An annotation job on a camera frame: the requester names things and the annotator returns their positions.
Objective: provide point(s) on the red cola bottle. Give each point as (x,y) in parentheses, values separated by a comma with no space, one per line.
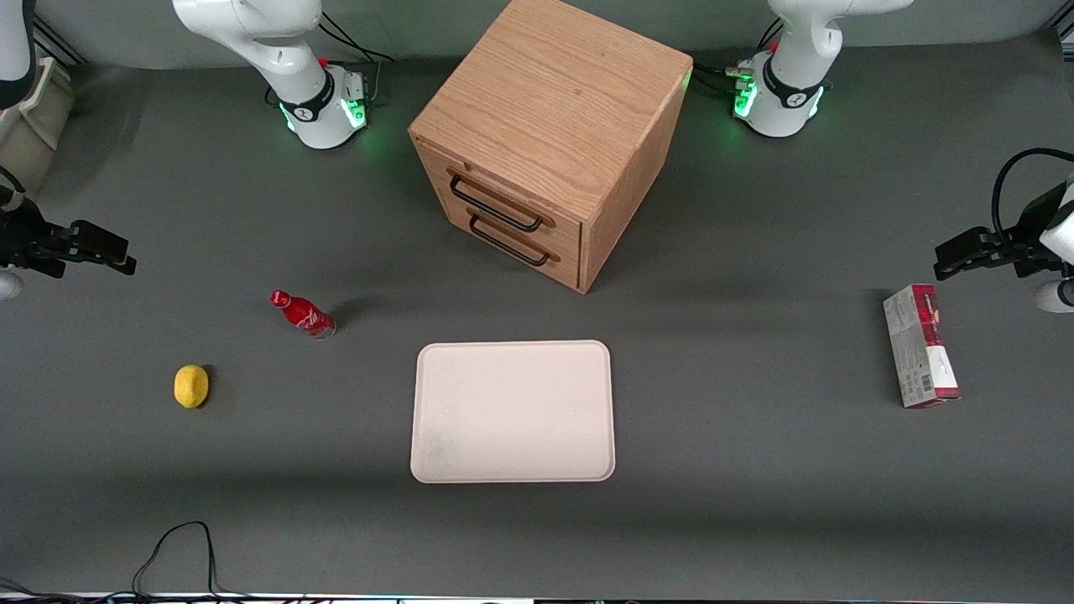
(304,316)

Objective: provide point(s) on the red and white carton box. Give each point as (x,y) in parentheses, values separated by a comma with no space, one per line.
(919,352)

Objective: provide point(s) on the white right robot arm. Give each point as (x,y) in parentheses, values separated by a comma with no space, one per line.
(277,50)

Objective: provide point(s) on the oak wooden drawer cabinet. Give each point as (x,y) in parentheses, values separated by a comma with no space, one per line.
(554,92)

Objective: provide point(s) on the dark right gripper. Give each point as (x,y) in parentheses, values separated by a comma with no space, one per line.
(27,238)

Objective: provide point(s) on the dark metal frame rail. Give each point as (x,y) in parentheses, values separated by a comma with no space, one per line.
(60,44)

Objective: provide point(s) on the yellow lemon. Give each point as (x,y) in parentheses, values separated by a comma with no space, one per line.
(191,387)

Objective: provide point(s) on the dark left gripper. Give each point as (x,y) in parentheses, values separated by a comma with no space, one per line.
(1022,244)

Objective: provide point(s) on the beige plastic bin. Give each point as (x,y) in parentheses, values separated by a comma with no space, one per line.
(46,117)

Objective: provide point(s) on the beige plastic tray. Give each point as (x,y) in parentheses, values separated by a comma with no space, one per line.
(512,411)

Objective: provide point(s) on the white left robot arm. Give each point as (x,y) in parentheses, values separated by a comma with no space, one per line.
(793,75)

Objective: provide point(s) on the wooden drawer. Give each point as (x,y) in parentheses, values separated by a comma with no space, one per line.
(569,235)
(569,270)

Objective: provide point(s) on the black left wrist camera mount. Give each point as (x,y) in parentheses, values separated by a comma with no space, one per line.
(1040,210)

